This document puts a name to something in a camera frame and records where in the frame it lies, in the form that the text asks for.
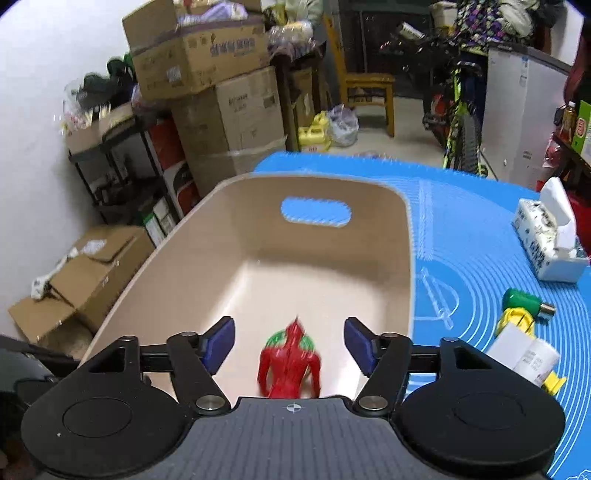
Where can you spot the wooden chair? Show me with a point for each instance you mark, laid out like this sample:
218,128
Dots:
364,87

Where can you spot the tall taped cardboard box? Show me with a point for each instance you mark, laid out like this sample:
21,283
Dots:
231,129

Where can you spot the small brown cardboard box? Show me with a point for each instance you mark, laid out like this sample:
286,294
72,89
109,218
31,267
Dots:
92,131

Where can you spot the white chest freezer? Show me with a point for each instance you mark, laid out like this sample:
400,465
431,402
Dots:
521,115

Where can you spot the white tissue pack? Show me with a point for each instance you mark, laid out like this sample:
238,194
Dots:
540,244

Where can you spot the white charger block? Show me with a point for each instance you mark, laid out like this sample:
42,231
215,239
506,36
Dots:
508,344

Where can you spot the black green bicycle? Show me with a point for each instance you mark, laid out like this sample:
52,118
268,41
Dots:
461,120

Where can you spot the green white carton box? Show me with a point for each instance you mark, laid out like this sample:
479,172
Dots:
582,127

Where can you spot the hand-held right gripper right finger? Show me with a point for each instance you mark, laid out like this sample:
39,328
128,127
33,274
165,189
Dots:
360,346

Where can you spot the open flat cardboard box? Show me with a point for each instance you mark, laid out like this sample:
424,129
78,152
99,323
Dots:
92,277

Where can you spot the orange drink bottle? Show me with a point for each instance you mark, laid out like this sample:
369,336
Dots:
568,122

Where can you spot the red white box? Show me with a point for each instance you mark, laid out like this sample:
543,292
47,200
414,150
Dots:
171,157

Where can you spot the green plastic cylinder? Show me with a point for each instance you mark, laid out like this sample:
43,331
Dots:
524,302

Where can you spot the yellow oil jug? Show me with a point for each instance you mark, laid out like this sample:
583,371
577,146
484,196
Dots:
314,136

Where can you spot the white pill bottle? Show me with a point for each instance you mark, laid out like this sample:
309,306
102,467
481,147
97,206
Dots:
538,364

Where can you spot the cluttered wooden table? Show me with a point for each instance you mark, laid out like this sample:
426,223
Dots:
295,92

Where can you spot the purple floral bag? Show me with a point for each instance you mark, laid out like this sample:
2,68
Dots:
489,23

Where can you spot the beige plastic storage bin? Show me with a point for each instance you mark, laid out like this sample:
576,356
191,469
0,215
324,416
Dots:
323,286

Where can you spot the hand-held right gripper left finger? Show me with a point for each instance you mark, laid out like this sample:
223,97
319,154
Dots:
219,346

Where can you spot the black shelf cart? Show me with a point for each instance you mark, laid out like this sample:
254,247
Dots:
115,175

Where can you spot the red toy figure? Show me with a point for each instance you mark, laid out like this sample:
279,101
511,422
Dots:
288,364

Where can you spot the blue silicone baking mat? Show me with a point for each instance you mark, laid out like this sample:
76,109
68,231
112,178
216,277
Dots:
461,240

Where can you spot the yellow plastic toy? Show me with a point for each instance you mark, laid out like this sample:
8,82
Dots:
515,323

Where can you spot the grey plastic bag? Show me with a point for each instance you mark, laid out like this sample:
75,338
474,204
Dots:
344,127

